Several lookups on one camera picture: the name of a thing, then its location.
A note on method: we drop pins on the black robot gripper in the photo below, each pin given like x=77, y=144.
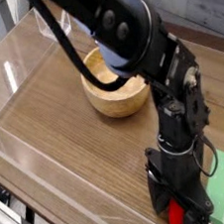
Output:
x=177, y=178

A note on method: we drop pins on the red plush strawberry green leaves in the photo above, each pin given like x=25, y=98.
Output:
x=175, y=213

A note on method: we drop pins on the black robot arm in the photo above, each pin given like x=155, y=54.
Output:
x=134, y=41

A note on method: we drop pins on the green rectangular block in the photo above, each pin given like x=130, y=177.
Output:
x=215, y=190

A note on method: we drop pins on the light wooden bowl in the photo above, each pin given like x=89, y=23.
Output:
x=120, y=103

